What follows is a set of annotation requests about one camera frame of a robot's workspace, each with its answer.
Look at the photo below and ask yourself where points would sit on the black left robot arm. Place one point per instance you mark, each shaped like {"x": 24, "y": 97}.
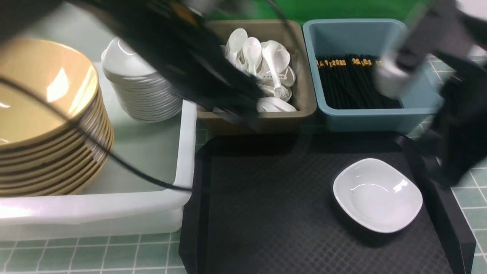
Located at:
{"x": 173, "y": 38}

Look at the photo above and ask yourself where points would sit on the black plastic serving tray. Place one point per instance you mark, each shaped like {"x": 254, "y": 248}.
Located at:
{"x": 267, "y": 208}

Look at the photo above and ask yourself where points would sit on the tan noodle bowl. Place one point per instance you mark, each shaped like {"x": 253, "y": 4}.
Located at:
{"x": 60, "y": 75}

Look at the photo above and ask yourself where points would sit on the stack of tan bowls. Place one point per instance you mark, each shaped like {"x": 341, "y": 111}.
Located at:
{"x": 62, "y": 162}

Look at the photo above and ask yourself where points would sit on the pile of white spoons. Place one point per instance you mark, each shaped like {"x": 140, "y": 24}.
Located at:
{"x": 245, "y": 53}

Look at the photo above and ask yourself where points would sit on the pile of black chopsticks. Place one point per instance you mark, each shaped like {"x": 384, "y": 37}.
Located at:
{"x": 347, "y": 83}

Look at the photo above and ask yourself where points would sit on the olive brown plastic bin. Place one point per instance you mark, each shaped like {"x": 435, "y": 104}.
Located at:
{"x": 303, "y": 93}

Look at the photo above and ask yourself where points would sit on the stack of white dishes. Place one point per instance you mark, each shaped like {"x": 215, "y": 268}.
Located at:
{"x": 142, "y": 92}

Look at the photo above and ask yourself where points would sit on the white small sauce dish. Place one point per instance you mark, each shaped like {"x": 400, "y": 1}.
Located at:
{"x": 377, "y": 196}

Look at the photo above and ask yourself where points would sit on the green cloth backdrop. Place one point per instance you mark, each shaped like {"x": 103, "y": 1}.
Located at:
{"x": 305, "y": 10}

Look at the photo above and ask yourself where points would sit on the white translucent plastic tub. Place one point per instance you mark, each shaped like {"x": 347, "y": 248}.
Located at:
{"x": 116, "y": 202}

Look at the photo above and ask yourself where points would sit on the blue plastic bin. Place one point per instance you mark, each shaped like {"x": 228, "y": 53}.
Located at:
{"x": 334, "y": 37}

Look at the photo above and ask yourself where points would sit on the white ceramic soup spoon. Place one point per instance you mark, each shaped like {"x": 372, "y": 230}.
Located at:
{"x": 268, "y": 52}

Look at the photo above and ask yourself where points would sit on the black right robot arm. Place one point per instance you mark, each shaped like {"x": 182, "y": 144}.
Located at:
{"x": 457, "y": 135}

